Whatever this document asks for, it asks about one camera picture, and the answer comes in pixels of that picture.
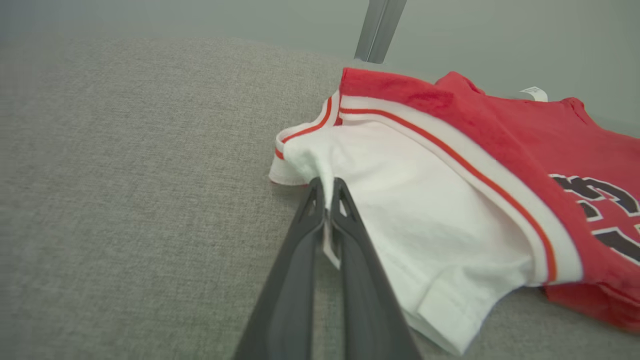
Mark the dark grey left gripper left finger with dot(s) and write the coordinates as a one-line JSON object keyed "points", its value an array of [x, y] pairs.
{"points": [[285, 310]]}

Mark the grey metal partition post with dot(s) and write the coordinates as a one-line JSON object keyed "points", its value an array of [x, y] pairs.
{"points": [[379, 30]]}

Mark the red and white numbered jersey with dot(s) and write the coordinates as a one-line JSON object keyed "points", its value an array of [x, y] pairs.
{"points": [[440, 210]]}

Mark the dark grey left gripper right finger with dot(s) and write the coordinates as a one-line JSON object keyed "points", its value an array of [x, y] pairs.
{"points": [[370, 310]]}

